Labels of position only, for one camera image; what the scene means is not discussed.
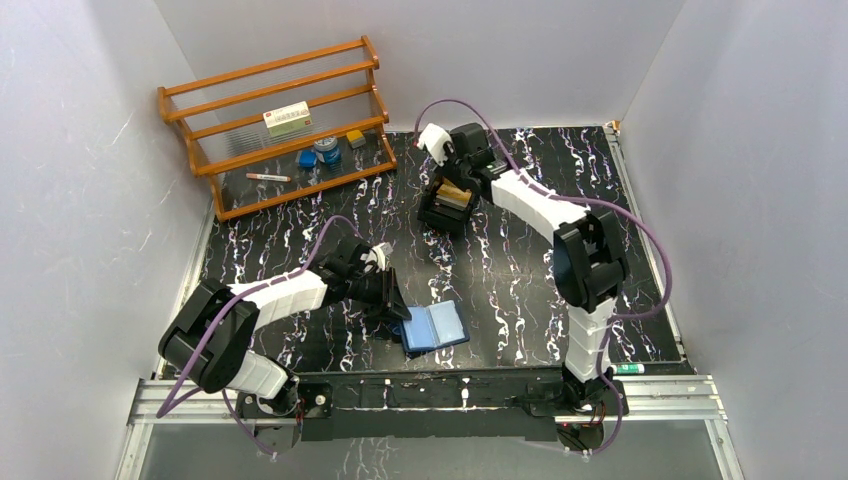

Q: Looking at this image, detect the green white marker pen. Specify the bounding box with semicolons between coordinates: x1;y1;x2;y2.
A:
611;363;646;375

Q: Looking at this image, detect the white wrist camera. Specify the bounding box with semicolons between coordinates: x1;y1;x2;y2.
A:
415;123;451;166
366;242;392;271

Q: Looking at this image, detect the orange white marker pen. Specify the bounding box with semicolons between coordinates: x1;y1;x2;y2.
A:
246;173;292;183

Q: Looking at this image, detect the black card box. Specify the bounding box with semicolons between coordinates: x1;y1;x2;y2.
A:
417;177;479;235

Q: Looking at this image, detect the gold card in box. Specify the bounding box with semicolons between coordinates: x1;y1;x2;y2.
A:
436;183;472;209

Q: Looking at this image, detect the orange wooden shelf rack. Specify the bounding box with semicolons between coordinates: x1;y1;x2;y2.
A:
156;36;398;221

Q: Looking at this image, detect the blue leather card holder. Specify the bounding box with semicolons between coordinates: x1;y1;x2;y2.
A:
394;300;470;355

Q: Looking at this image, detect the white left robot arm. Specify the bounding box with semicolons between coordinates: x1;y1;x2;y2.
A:
158;237;411;416

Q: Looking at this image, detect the white green small box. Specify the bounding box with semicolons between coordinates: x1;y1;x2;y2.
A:
262;101;313;137

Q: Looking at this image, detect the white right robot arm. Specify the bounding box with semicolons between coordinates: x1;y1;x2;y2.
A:
417;123;629;414

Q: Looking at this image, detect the blue round tin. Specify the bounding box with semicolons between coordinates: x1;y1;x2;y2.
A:
313;136;342;165

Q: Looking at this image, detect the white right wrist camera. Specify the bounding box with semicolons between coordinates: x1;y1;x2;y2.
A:
415;123;451;166

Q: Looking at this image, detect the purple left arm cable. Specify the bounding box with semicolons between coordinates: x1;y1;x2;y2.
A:
155;215;362;458

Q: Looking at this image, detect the blue small cap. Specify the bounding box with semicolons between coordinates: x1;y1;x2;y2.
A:
297;150;318;170

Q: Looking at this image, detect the yellow grey small block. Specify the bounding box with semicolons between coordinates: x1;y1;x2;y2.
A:
346;129;366;149

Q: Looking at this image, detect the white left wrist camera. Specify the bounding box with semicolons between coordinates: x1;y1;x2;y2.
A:
366;242;392;271

